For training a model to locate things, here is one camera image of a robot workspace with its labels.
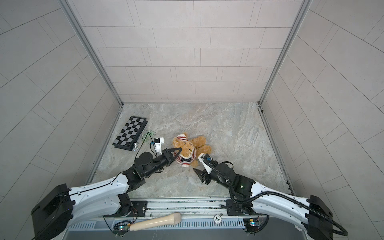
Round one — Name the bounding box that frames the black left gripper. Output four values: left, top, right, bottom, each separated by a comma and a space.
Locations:
142, 149, 183, 179

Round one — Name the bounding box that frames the knitted american flag sweater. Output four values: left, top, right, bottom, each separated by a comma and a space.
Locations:
173, 134, 197, 168

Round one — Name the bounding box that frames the tan plush teddy bear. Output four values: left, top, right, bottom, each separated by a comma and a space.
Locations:
173, 133, 212, 168

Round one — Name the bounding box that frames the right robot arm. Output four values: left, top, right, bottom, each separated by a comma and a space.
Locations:
194, 160, 334, 240

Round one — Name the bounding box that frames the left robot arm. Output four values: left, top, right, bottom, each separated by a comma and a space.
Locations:
31, 148, 182, 240

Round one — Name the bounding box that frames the clear bag of green bricks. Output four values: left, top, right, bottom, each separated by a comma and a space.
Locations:
143, 130, 156, 143

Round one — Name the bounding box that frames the round white sticker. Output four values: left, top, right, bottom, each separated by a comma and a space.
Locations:
214, 214, 222, 225

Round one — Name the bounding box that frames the folded black white chessboard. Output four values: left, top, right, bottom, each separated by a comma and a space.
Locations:
112, 116, 148, 151

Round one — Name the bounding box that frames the right green circuit board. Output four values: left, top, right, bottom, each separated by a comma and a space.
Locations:
243, 218, 261, 234

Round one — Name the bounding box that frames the green circuit board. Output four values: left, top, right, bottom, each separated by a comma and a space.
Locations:
113, 221, 132, 236
243, 218, 261, 234

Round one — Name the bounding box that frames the left green circuit board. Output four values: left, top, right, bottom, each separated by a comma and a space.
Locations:
113, 221, 132, 236

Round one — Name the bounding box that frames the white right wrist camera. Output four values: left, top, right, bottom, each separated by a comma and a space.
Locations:
198, 153, 213, 175

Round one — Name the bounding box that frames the black left camera cable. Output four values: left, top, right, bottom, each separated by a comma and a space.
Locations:
131, 131, 160, 164

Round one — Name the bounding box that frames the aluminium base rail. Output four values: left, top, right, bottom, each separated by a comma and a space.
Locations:
86, 196, 307, 232

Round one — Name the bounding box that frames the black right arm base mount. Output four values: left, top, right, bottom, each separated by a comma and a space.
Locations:
220, 199, 268, 218

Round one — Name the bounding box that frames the beige cylindrical handle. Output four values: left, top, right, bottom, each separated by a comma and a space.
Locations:
129, 213, 182, 232

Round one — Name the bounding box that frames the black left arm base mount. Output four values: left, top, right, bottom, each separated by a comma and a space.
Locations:
104, 193, 148, 218

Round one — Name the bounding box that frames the black corrugated right cable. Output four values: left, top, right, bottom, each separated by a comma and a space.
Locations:
206, 160, 349, 237

